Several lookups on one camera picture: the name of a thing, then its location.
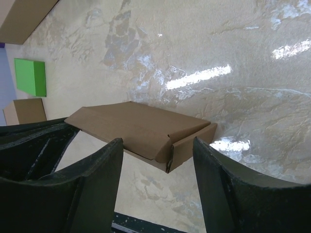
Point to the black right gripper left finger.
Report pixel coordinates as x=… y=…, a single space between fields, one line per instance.
x=77 y=199

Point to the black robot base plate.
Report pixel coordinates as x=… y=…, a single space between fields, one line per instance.
x=128 y=224

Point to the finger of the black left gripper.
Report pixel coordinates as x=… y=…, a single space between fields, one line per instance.
x=31 y=151

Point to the small brown cardboard box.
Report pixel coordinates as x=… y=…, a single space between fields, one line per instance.
x=24 y=111

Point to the green small box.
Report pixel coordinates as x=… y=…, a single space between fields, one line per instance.
x=31 y=77

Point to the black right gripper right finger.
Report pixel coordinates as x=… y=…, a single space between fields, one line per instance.
x=238 y=199

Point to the large closed cardboard box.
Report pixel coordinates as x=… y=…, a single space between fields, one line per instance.
x=19 y=18

